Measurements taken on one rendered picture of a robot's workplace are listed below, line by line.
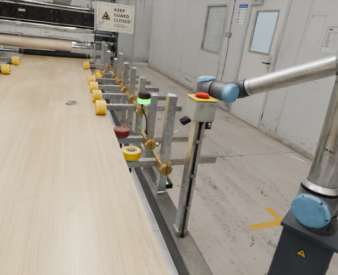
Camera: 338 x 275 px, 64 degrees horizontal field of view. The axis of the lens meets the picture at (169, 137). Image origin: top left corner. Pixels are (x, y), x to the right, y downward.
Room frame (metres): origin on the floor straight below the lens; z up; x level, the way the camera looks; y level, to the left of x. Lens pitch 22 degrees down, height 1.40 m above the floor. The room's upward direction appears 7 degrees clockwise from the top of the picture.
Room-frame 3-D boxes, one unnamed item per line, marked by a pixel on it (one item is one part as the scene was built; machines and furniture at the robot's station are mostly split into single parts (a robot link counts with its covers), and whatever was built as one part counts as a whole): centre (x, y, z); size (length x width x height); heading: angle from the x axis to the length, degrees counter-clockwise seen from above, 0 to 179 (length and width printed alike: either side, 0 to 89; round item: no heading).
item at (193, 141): (0.82, -0.09, 0.93); 0.05 x 0.05 x 0.45; 21
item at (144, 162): (1.13, -0.03, 0.84); 0.43 x 0.03 x 0.04; 111
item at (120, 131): (1.29, 0.24, 0.85); 0.08 x 0.08 x 0.11
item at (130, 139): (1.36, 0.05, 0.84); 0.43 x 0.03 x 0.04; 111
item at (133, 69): (1.77, 0.28, 0.91); 0.03 x 0.03 x 0.48; 21
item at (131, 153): (1.05, 0.15, 0.85); 0.08 x 0.08 x 0.11
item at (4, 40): (3.53, 1.55, 1.05); 1.43 x 0.12 x 0.12; 111
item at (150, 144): (1.32, 0.11, 0.85); 0.13 x 0.06 x 0.05; 21
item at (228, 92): (1.38, -0.25, 1.14); 0.12 x 0.12 x 0.09; 48
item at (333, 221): (1.13, -0.77, 0.65); 0.19 x 0.19 x 0.10
